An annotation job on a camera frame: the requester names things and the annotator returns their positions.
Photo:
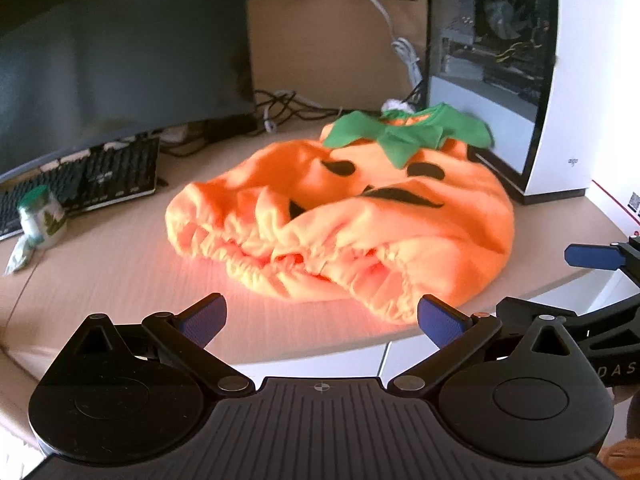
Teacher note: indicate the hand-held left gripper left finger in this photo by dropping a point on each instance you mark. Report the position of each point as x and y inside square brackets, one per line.
[207, 319]

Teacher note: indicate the crumpled white tissue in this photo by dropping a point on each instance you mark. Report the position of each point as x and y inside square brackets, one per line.
[396, 105]

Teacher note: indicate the orange pumpkin costume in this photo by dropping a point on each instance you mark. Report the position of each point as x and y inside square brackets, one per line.
[380, 220]

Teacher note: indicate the white computer case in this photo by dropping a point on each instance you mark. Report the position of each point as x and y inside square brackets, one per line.
[505, 65]

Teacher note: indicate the crumpled plastic wrapper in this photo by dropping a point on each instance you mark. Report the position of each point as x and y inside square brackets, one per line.
[17, 257]

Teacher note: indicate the black computer monitor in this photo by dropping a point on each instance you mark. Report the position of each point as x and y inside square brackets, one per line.
[115, 55]

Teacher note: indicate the green lid jar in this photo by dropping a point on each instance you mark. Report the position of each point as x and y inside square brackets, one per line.
[42, 217]

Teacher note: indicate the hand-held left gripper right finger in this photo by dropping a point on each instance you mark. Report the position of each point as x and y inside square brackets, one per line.
[440, 324]

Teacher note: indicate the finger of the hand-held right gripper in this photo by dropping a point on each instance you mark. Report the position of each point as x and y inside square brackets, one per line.
[592, 256]
[575, 322]

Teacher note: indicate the white cardboard box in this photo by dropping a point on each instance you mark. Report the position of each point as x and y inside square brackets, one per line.
[622, 202]

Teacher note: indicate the black keyboard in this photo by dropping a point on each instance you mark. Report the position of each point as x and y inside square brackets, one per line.
[100, 180]

